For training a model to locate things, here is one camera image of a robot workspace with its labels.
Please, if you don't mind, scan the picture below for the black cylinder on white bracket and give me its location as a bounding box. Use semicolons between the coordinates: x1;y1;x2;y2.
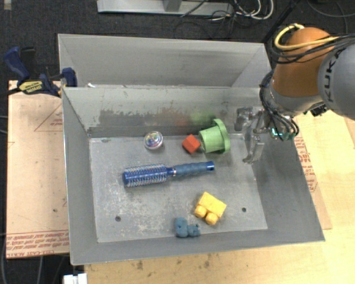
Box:
309;102;328;117

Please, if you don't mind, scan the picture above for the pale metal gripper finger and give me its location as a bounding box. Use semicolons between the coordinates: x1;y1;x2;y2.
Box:
243;135;266;164
234;106;254;131

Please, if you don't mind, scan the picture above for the grey metal bin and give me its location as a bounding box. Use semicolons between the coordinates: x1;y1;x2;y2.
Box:
57;33;325;266

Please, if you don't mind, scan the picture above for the red block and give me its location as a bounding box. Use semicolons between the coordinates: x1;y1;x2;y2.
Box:
182;134;202;154

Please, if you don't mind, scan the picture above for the blue hairbrush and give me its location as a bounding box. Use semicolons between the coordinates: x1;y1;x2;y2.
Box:
122;160;215;188

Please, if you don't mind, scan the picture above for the green plastic cup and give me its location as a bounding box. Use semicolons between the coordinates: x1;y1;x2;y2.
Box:
198;118;231;155

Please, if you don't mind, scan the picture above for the brown cardboard board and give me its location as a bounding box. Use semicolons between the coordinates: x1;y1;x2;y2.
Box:
5;80;333;259

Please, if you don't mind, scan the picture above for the yellow toy brick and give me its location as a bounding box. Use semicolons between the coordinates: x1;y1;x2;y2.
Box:
193;191;227;226

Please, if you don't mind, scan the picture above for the blue-grey toy piece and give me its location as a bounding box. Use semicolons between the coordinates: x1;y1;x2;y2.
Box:
174;217;202;238

